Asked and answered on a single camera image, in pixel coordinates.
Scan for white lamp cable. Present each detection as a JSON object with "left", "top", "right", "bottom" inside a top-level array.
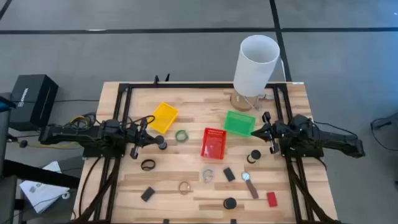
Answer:
[{"left": 244, "top": 58, "right": 289, "bottom": 111}]

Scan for black round lid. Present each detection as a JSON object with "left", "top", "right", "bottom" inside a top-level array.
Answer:
[{"left": 223, "top": 197, "right": 238, "bottom": 210}]

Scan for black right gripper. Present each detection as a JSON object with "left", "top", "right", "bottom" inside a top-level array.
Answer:
[{"left": 251, "top": 111, "right": 292, "bottom": 155}]

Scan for black band watch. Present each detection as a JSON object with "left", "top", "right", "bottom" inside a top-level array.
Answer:
[{"left": 141, "top": 159, "right": 156, "bottom": 172}]

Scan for green plastic basket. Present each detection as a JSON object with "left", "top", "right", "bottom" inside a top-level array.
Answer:
[{"left": 223, "top": 110, "right": 257, "bottom": 138}]

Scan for yellow cable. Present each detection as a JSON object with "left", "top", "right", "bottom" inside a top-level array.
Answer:
[{"left": 26, "top": 115, "right": 94, "bottom": 150}]

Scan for black cardboard box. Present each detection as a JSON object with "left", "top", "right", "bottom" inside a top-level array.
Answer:
[{"left": 9, "top": 74, "right": 59, "bottom": 131}]

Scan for red plastic basket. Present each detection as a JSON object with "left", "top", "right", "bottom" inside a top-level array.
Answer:
[{"left": 200, "top": 127, "right": 228, "bottom": 161}]

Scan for red rectangular case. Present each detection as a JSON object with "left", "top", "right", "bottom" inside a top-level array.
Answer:
[{"left": 266, "top": 192, "right": 279, "bottom": 208}]

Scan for black metal bar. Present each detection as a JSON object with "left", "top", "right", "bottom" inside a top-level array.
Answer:
[{"left": 2, "top": 159, "right": 81, "bottom": 189}]

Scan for brown woven strap watch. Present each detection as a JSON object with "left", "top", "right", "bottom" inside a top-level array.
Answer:
[{"left": 241, "top": 171, "right": 259, "bottom": 200}]

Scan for white paper sheets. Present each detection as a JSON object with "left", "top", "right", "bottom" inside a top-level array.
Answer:
[{"left": 19, "top": 161, "right": 71, "bottom": 215}]

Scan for yellow plastic basket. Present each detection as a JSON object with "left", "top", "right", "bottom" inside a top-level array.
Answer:
[{"left": 149, "top": 101, "right": 180, "bottom": 134}]

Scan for black rectangular case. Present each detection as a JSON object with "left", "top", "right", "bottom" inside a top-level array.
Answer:
[
  {"left": 140, "top": 186, "right": 155, "bottom": 202},
  {"left": 223, "top": 167, "right": 236, "bottom": 182}
]

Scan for white floral band watch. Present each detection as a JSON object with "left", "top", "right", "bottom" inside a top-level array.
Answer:
[{"left": 201, "top": 167, "right": 215, "bottom": 184}]

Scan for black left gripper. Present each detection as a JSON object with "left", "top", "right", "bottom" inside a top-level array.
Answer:
[{"left": 123, "top": 118, "right": 161, "bottom": 160}]

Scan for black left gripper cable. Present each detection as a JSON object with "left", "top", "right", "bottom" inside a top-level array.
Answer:
[{"left": 136, "top": 114, "right": 156, "bottom": 125}]

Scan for black floor cable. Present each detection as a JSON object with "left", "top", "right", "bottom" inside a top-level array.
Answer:
[{"left": 369, "top": 116, "right": 398, "bottom": 152}]

